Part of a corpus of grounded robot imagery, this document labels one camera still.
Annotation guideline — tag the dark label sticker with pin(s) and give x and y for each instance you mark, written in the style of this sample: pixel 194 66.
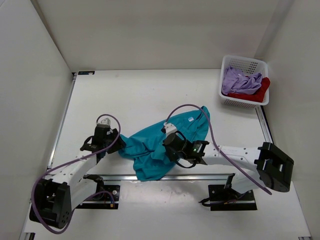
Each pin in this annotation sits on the dark label sticker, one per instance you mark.
pixel 85 73

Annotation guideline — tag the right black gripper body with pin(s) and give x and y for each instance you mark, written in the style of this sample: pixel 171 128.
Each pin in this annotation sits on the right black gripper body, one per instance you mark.
pixel 173 156

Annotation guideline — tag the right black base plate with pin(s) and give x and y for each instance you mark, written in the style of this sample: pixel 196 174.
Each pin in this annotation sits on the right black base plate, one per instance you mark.
pixel 222 199

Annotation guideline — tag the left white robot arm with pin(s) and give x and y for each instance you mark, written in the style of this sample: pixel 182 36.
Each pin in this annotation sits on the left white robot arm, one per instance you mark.
pixel 56 197

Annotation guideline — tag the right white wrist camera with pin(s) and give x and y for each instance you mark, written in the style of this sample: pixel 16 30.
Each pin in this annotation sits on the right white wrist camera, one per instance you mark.
pixel 168 128

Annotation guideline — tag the teal t shirt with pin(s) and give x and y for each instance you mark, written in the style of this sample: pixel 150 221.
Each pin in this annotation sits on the teal t shirt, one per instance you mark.
pixel 145 147

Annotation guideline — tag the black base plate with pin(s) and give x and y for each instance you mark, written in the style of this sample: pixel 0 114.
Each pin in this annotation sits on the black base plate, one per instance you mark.
pixel 104 201
pixel 222 199

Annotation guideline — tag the lavender t shirt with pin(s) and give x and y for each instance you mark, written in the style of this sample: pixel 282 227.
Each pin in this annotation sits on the lavender t shirt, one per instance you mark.
pixel 236 82

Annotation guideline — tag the white plastic laundry basket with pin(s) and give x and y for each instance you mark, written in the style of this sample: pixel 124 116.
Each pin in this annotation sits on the white plastic laundry basket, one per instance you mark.
pixel 248 66

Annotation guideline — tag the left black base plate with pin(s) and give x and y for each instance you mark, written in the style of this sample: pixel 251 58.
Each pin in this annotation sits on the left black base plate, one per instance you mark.
pixel 104 201

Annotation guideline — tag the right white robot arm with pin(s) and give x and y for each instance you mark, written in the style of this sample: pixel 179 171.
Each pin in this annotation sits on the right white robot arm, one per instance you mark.
pixel 266 166

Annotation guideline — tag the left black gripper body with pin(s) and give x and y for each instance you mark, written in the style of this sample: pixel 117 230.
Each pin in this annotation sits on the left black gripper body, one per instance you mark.
pixel 112 135

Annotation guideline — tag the aluminium rail bar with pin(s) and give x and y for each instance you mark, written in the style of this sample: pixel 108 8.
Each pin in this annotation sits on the aluminium rail bar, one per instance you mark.
pixel 171 177

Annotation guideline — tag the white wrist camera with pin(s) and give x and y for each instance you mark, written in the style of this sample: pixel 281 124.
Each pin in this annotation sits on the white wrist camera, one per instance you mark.
pixel 168 128
pixel 106 122

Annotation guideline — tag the red t shirt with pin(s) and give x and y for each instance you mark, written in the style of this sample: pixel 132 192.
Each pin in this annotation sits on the red t shirt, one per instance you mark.
pixel 258 96

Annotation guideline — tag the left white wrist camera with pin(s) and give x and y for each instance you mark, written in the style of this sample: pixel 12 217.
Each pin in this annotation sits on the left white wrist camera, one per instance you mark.
pixel 106 122

